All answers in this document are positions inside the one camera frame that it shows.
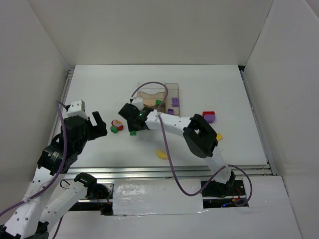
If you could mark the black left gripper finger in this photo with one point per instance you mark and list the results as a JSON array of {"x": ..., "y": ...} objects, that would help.
[
  {"x": 97, "y": 131},
  {"x": 98, "y": 119}
]

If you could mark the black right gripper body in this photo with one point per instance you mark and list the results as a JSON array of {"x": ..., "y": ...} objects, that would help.
[{"x": 134, "y": 125}]

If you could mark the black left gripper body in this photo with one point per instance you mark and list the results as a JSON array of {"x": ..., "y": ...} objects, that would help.
[{"x": 93, "y": 128}]

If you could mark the green lego plate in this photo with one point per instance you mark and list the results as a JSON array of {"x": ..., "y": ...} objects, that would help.
[{"x": 133, "y": 133}]

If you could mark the small green lego brick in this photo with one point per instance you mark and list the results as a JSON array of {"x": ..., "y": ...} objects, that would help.
[{"x": 113, "y": 129}]

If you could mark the purple arch lego brick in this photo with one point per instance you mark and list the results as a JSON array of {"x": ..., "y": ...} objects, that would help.
[{"x": 170, "y": 111}]

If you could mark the purple square lego brick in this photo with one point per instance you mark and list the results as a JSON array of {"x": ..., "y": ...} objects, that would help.
[{"x": 175, "y": 102}]

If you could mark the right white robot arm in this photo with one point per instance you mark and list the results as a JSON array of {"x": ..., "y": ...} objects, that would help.
[{"x": 199, "y": 136}]

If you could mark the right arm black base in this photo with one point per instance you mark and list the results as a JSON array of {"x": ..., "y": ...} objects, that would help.
[{"x": 221, "y": 191}]

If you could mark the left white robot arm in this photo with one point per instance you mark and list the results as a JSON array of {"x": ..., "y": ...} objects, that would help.
[{"x": 35, "y": 216}]

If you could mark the clear plastic bin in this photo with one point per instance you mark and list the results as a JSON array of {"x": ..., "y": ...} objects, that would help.
[{"x": 152, "y": 88}]

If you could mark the yellow curved lego piece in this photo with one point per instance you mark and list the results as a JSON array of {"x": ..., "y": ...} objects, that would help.
[{"x": 161, "y": 154}]

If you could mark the white tape covered panel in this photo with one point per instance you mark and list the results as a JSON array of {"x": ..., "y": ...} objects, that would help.
[{"x": 153, "y": 197}]

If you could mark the yellow flat lego plate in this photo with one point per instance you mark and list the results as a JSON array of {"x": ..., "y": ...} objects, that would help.
[{"x": 219, "y": 137}]

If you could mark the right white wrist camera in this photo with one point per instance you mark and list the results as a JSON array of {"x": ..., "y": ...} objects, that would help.
[{"x": 137, "y": 102}]

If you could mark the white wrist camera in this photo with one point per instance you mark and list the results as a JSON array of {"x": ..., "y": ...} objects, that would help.
[
  {"x": 77, "y": 108},
  {"x": 137, "y": 102}
]

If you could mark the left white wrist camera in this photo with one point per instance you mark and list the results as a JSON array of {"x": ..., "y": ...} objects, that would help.
[{"x": 77, "y": 108}]

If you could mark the aluminium table frame rail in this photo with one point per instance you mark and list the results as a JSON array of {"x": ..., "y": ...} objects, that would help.
[{"x": 218, "y": 88}]

